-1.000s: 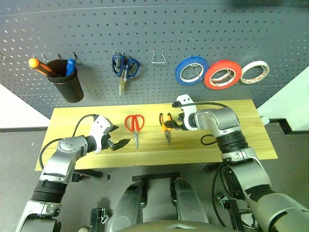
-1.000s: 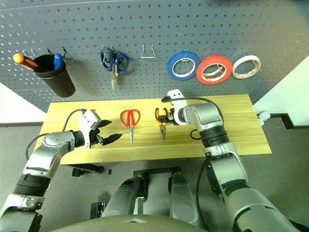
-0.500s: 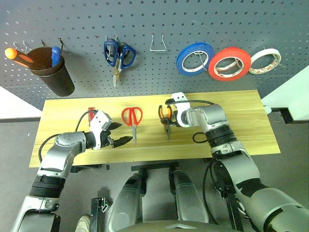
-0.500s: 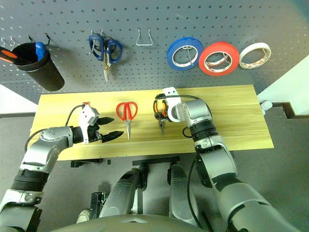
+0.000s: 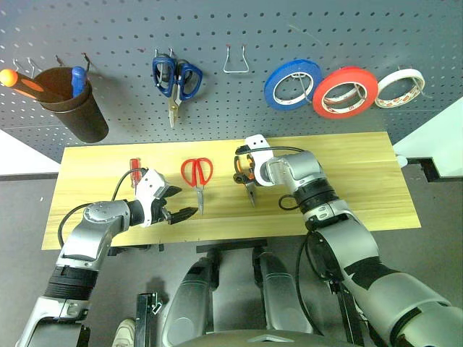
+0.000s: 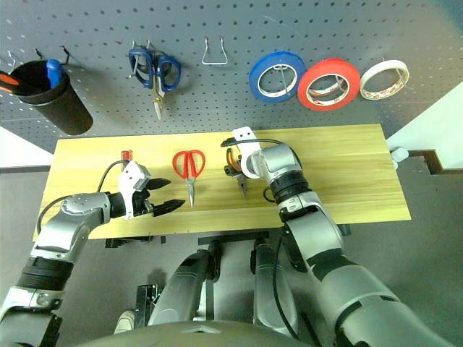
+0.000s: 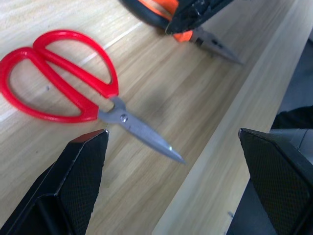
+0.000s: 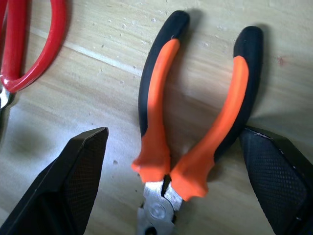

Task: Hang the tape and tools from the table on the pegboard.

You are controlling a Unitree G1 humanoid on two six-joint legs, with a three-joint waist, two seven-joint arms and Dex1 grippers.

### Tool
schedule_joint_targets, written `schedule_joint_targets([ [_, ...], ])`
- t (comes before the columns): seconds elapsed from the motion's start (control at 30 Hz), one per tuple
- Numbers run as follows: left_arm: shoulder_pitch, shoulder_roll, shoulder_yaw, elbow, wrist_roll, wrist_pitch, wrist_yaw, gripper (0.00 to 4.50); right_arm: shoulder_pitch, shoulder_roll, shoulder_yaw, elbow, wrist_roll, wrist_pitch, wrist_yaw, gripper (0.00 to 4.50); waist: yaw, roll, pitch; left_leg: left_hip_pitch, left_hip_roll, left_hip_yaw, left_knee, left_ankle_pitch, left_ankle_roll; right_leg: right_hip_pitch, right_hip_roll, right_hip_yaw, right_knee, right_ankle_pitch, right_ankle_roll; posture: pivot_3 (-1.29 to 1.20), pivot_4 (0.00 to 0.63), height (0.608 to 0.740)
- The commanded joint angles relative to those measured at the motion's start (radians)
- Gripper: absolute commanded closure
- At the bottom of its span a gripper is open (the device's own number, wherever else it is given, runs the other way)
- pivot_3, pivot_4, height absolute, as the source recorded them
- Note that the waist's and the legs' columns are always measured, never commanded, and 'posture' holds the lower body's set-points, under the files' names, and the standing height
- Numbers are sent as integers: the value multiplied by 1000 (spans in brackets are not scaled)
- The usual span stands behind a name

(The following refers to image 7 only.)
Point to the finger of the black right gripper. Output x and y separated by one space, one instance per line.
193 17

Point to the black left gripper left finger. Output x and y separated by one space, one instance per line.
73 186

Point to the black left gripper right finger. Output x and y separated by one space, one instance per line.
281 186

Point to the orange black needle-nose pliers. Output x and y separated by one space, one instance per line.
212 45

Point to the silver robot body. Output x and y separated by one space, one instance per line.
297 137

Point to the black rounded robot part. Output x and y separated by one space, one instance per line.
293 117

